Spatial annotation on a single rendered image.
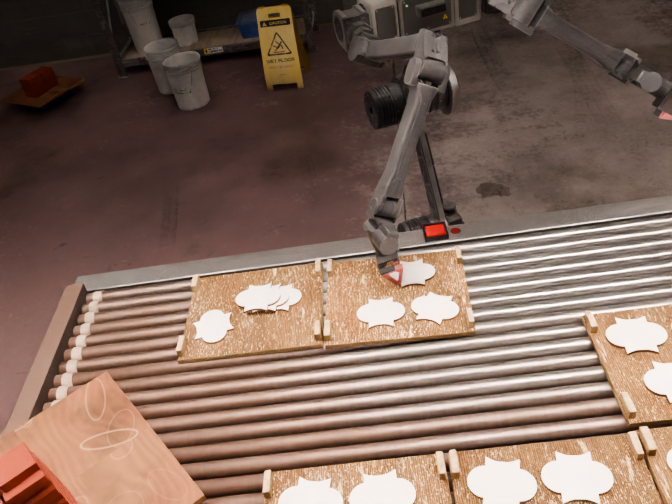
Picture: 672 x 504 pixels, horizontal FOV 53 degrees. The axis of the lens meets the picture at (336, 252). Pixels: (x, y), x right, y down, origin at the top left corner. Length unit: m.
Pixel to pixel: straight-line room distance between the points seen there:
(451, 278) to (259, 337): 0.58
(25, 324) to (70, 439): 2.24
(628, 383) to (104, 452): 1.23
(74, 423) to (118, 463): 0.19
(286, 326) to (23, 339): 2.17
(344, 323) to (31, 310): 2.44
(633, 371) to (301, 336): 0.85
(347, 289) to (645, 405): 0.85
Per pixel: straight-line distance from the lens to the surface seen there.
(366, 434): 1.69
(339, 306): 1.97
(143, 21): 6.41
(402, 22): 2.36
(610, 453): 1.65
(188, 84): 5.47
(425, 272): 2.03
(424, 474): 1.59
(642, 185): 4.09
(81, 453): 1.73
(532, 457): 1.62
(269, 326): 1.97
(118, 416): 1.76
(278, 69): 5.47
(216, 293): 2.13
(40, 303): 4.07
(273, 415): 1.78
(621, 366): 1.81
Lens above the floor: 2.28
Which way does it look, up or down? 38 degrees down
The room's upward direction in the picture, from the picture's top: 11 degrees counter-clockwise
